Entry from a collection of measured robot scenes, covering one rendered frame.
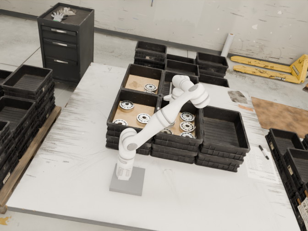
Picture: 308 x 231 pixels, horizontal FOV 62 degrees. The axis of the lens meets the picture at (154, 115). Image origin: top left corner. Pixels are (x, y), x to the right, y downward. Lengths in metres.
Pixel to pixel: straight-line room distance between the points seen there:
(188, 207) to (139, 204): 0.28
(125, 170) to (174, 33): 3.80
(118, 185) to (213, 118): 0.88
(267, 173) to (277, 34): 3.67
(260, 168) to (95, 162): 1.12
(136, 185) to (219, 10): 3.88
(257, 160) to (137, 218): 0.99
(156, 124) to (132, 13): 3.80
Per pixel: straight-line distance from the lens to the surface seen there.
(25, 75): 2.86
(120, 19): 4.99
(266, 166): 2.00
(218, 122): 1.96
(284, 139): 3.14
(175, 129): 1.76
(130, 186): 1.51
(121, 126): 1.55
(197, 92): 1.24
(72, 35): 3.03
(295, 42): 5.47
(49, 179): 1.59
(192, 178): 1.67
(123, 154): 1.39
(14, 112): 2.57
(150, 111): 1.85
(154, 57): 3.30
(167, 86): 2.18
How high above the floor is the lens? 1.96
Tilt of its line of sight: 38 degrees down
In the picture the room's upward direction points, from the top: 12 degrees clockwise
